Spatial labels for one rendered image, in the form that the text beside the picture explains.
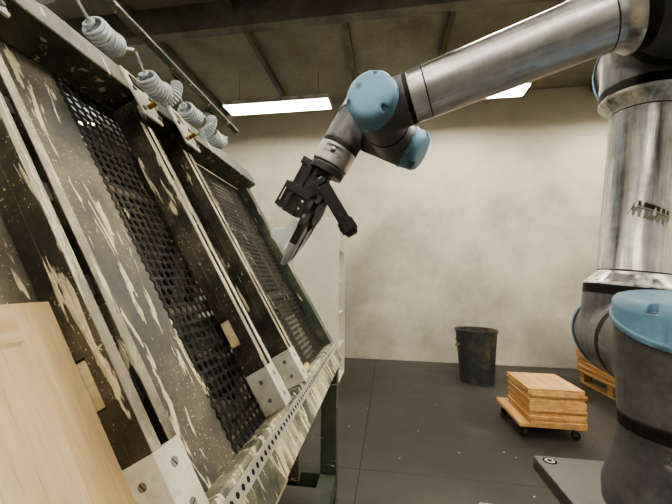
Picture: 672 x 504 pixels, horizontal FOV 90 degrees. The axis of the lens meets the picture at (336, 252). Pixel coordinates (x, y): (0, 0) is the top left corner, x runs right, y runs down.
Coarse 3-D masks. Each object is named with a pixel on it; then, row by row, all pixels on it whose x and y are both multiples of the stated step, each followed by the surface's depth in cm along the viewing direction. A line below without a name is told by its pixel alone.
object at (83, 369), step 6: (84, 360) 51; (78, 366) 51; (84, 366) 51; (84, 372) 51; (90, 372) 51; (84, 378) 51; (90, 378) 51; (84, 384) 51; (90, 384) 51; (90, 390) 51; (96, 390) 50; (90, 396) 51; (96, 396) 50; (96, 402) 50; (102, 402) 50; (96, 408) 50; (102, 408) 50
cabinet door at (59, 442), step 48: (0, 336) 44; (48, 336) 49; (0, 384) 41; (48, 384) 46; (0, 432) 39; (48, 432) 43; (96, 432) 48; (0, 480) 36; (48, 480) 40; (96, 480) 45
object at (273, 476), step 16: (320, 352) 179; (336, 352) 195; (336, 368) 176; (304, 384) 123; (320, 384) 139; (304, 400) 115; (320, 400) 129; (272, 416) 94; (304, 416) 108; (256, 432) 86; (288, 432) 93; (304, 432) 102; (256, 448) 75; (288, 448) 88; (240, 464) 68; (272, 464) 78; (288, 464) 84; (224, 480) 64; (256, 480) 70; (272, 480) 75; (208, 496) 60; (224, 496) 59; (256, 496) 67; (272, 496) 72
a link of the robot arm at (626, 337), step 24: (624, 312) 37; (648, 312) 35; (600, 336) 43; (624, 336) 36; (648, 336) 34; (600, 360) 44; (624, 360) 36; (648, 360) 34; (624, 384) 36; (648, 384) 34; (624, 408) 37; (648, 408) 34
